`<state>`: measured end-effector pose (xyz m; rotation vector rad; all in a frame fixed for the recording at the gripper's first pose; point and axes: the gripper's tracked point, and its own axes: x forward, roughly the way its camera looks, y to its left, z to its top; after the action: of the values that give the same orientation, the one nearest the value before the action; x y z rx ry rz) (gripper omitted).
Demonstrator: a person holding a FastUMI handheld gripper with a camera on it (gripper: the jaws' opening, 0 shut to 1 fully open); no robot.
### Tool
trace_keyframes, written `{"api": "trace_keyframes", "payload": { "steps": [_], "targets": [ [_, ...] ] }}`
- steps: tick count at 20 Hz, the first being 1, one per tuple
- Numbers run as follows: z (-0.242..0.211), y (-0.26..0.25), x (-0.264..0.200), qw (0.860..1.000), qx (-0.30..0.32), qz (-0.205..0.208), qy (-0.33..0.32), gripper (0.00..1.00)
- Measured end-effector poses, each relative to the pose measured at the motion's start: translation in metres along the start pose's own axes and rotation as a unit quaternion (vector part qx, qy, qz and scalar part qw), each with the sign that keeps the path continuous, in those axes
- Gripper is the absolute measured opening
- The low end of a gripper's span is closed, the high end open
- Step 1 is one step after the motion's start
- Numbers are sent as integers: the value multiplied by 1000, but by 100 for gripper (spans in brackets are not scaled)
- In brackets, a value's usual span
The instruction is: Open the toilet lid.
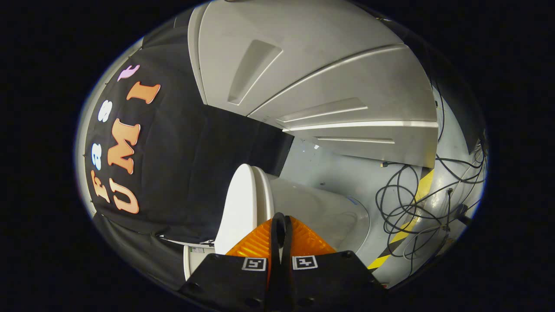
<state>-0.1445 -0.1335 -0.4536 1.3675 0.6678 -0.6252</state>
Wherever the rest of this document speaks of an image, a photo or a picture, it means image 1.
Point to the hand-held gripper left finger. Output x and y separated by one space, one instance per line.
275 260

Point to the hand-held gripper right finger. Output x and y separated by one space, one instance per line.
287 260

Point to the white toilet lid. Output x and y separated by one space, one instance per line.
236 203

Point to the white toilet bowl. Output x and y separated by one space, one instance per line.
316 208

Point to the yellow black hazard tape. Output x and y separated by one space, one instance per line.
381 261

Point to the black backdrop cloth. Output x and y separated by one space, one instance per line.
186 151

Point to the white drawer cabinet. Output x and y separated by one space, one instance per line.
325 65

